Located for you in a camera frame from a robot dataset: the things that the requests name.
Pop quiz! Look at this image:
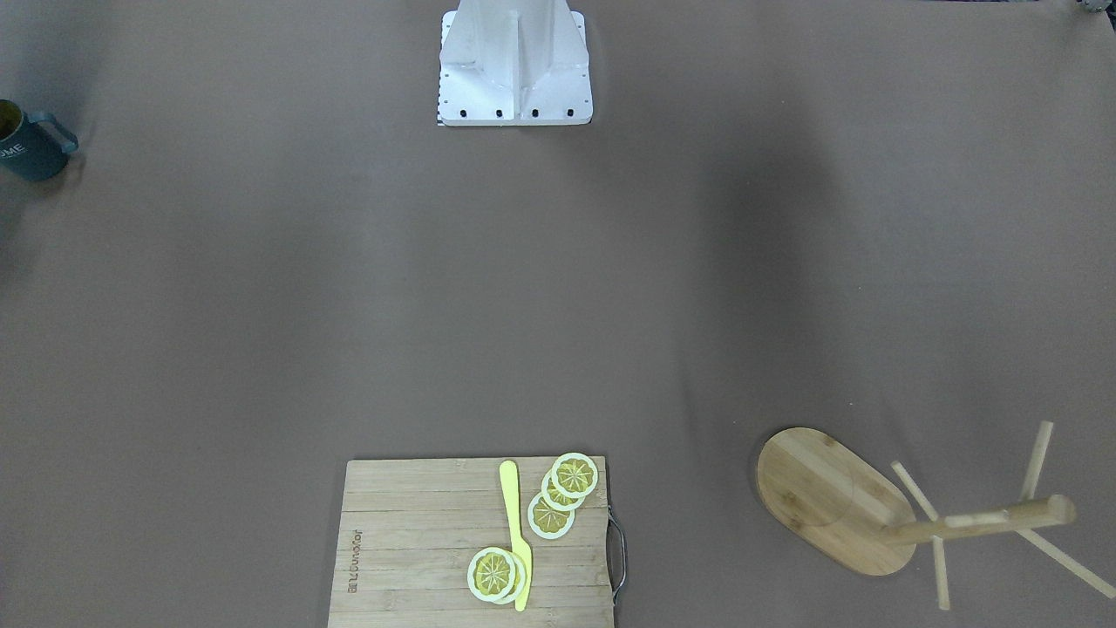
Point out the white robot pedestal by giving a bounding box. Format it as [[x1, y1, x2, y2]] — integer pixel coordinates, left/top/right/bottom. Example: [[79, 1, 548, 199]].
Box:
[[436, 1, 594, 126]]

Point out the yellow plastic knife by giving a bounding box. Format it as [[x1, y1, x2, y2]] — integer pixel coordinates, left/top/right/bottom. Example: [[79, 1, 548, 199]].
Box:
[[499, 460, 533, 612]]

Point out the bamboo cutting board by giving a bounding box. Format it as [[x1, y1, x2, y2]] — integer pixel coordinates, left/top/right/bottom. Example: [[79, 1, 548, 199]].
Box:
[[328, 454, 629, 627]]

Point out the dark teal mug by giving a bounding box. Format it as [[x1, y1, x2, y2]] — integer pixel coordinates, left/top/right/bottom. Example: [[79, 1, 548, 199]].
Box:
[[1, 99, 79, 181]]

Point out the lemon slice under single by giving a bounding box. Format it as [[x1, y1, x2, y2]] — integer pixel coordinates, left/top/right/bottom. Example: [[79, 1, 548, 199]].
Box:
[[493, 552, 527, 605]]

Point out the lemon slice middle stack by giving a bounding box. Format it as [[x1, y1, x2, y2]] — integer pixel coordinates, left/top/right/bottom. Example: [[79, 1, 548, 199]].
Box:
[[541, 470, 586, 512]]

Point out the lemon slice top stack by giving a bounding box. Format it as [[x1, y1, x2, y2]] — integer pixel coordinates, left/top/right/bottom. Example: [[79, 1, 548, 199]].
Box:
[[550, 452, 602, 500]]

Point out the lemon slice single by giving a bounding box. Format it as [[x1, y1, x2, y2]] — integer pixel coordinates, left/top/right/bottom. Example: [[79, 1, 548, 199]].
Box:
[[466, 545, 514, 603]]

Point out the wooden cup storage rack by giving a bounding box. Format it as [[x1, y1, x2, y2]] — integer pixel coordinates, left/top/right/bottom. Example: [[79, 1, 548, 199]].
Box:
[[756, 421, 1113, 611]]

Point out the lemon slice stack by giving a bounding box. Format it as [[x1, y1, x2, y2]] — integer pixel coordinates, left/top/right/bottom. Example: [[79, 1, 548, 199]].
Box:
[[550, 452, 602, 500], [541, 470, 586, 512]]

